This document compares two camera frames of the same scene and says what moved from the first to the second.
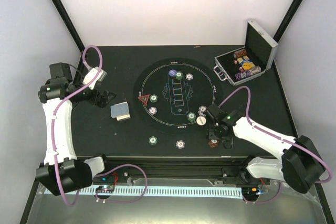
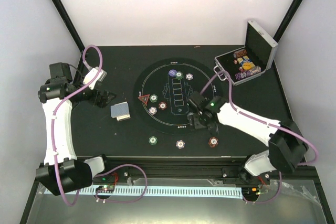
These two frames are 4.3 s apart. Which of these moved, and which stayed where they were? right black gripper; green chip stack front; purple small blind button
Moved: right black gripper
Stayed: purple small blind button; green chip stack front
